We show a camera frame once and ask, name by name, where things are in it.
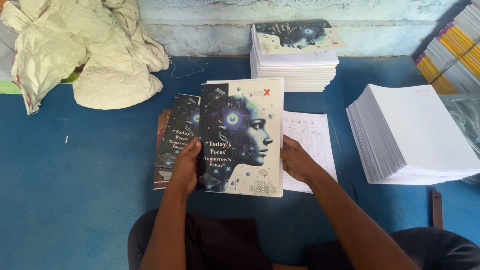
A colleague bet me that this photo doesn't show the person's left hand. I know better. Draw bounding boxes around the person's left hand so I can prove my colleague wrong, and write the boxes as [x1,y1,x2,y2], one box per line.
[169,137,202,195]

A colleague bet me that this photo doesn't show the person's right hand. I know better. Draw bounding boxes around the person's right hand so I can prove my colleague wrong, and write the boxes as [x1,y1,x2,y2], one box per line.
[280,134,319,184]

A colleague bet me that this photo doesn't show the notebook with face cover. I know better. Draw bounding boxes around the notebook with face cover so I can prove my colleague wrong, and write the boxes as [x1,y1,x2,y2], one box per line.
[196,77,284,198]

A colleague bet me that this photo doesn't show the white index sheet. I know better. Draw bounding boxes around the white index sheet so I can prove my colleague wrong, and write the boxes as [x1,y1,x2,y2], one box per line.
[281,110,338,194]

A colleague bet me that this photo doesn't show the stack of loose printed covers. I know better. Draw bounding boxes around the stack of loose printed covers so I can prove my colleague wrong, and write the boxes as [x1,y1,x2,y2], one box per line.
[153,93,201,190]

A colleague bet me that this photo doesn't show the person's black trousers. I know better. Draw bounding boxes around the person's black trousers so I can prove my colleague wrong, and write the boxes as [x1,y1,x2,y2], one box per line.
[127,209,480,270]

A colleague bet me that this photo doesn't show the loose white thread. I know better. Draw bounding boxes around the loose white thread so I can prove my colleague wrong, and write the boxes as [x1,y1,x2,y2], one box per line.
[169,56,205,79]

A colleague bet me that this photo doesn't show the stack of assembled notebooks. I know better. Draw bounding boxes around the stack of assembled notebooks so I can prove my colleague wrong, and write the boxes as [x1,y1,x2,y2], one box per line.
[250,19,348,92]

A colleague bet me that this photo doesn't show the stack of ruled paper blocks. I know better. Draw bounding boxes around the stack of ruled paper blocks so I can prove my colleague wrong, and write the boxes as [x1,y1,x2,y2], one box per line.
[346,83,480,185]

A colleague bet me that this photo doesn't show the dark wooden stick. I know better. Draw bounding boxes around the dark wooden stick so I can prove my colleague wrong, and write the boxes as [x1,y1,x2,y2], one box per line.
[430,190,444,230]

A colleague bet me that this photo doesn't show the crumpled white woven sack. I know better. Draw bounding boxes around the crumpled white woven sack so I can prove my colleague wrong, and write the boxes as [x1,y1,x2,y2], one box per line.
[0,0,170,115]

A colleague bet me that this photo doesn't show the clear plastic wrap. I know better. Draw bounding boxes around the clear plastic wrap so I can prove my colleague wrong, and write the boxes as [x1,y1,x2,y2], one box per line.
[439,93,480,186]

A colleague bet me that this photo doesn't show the stack of yellow-spined books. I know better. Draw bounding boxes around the stack of yellow-spined books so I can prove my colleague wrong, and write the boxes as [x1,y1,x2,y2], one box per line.
[414,0,480,95]

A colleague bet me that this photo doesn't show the green paper sheet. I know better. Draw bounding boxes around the green paper sheet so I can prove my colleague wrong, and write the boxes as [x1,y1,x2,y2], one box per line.
[0,79,23,95]

